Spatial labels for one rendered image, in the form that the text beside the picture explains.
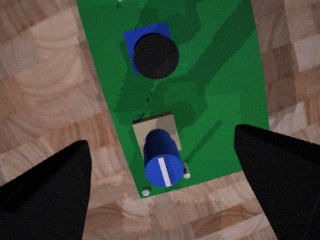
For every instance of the green circuit board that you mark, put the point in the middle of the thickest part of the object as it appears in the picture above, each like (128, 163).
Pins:
(202, 60)

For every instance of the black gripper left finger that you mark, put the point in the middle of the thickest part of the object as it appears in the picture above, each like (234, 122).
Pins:
(50, 200)

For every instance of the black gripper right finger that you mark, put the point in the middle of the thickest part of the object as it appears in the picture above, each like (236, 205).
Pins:
(284, 173)

